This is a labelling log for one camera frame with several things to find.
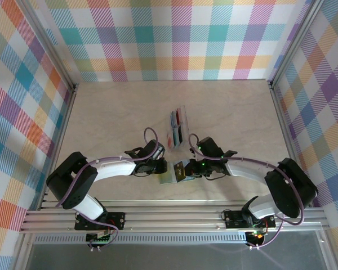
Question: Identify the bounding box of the green leather card holder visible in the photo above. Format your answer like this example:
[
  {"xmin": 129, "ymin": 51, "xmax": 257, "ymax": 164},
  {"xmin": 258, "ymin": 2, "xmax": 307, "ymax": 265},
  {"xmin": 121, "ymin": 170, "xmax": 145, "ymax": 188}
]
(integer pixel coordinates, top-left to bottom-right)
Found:
[{"xmin": 158, "ymin": 172, "xmax": 199, "ymax": 186}]

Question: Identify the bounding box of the black gold VIP card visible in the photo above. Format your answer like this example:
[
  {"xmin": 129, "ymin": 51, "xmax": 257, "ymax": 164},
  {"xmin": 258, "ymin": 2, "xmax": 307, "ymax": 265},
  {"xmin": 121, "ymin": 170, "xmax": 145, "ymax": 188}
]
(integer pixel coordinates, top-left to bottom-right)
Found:
[{"xmin": 173, "ymin": 160, "xmax": 186, "ymax": 182}]

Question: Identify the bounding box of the clear acrylic card stand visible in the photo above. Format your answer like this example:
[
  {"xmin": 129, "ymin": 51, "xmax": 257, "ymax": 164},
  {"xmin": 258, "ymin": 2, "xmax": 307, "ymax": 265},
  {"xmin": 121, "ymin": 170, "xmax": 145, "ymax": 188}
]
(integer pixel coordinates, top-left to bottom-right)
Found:
[{"xmin": 165, "ymin": 105, "xmax": 191, "ymax": 153}]

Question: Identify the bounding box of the green left controller board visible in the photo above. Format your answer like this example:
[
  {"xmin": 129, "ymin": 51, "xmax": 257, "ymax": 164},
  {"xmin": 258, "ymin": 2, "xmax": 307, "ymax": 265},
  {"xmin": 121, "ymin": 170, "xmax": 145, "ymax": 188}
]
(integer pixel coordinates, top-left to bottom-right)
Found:
[{"xmin": 86, "ymin": 232, "xmax": 113, "ymax": 245}]

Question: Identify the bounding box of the aluminium front rail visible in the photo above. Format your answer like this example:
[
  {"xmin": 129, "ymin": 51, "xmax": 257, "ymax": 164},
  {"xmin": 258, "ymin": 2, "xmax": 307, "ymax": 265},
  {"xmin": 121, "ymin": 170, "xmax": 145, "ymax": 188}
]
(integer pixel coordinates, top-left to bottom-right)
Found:
[{"xmin": 19, "ymin": 207, "xmax": 330, "ymax": 235}]

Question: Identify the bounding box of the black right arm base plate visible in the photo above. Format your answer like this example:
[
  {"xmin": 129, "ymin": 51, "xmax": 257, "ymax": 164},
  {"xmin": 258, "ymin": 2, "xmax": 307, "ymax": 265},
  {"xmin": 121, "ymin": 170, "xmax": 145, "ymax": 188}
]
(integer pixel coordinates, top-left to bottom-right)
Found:
[{"xmin": 224, "ymin": 209, "xmax": 276, "ymax": 229}]

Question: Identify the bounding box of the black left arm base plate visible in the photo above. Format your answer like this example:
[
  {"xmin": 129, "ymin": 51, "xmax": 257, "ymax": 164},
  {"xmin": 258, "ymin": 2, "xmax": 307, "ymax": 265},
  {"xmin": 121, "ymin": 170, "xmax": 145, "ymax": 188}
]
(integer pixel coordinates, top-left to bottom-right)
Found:
[{"xmin": 74, "ymin": 211, "xmax": 127, "ymax": 230}]

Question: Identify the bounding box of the slotted grey cable duct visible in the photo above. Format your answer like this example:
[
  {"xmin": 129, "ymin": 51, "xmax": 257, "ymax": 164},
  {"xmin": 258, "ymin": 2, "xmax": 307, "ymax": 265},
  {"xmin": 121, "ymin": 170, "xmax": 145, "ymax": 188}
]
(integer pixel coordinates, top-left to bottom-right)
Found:
[{"xmin": 33, "ymin": 235, "xmax": 274, "ymax": 245}]

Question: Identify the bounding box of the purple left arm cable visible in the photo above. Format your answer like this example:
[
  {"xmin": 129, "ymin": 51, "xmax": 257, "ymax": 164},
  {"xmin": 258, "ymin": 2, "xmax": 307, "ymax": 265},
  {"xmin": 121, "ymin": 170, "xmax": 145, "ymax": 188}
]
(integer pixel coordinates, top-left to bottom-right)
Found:
[{"xmin": 55, "ymin": 127, "xmax": 166, "ymax": 251}]

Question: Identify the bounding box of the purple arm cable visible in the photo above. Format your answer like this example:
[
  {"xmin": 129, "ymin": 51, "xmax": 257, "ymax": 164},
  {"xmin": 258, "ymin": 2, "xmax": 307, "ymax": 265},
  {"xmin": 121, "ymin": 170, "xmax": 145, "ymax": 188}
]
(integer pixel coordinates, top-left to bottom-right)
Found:
[
  {"xmin": 55, "ymin": 127, "xmax": 166, "ymax": 251},
  {"xmin": 188, "ymin": 134, "xmax": 305, "ymax": 250}
]

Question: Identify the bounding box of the aluminium side rail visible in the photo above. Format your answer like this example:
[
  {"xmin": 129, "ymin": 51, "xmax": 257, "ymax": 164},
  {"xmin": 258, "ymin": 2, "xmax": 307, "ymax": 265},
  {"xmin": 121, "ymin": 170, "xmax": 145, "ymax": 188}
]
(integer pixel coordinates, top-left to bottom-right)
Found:
[
  {"xmin": 267, "ymin": 80, "xmax": 313, "ymax": 208},
  {"xmin": 36, "ymin": 84, "xmax": 80, "ymax": 212}
]

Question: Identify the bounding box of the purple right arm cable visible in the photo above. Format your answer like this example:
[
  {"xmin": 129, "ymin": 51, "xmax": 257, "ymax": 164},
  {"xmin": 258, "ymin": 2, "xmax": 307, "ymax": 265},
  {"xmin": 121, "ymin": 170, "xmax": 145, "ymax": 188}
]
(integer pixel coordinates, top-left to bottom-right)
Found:
[{"xmin": 188, "ymin": 134, "xmax": 305, "ymax": 250}]

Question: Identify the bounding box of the aluminium corner post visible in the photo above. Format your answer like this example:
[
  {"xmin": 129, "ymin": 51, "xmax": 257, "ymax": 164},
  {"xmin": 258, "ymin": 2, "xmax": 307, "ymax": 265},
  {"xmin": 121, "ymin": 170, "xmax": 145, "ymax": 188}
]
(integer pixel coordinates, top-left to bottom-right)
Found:
[
  {"xmin": 266, "ymin": 0, "xmax": 327, "ymax": 88},
  {"xmin": 16, "ymin": 0, "xmax": 80, "ymax": 95}
]

